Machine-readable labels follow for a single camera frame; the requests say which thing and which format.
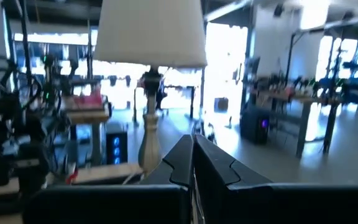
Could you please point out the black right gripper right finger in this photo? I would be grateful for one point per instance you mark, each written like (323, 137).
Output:
(291, 205)

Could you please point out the background workbench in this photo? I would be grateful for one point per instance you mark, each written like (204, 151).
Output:
(303, 99)

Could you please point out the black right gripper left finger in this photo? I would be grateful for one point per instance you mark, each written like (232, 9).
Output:
(104, 205)

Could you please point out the black computer tower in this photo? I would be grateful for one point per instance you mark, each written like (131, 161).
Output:
(255, 124)
(117, 144)

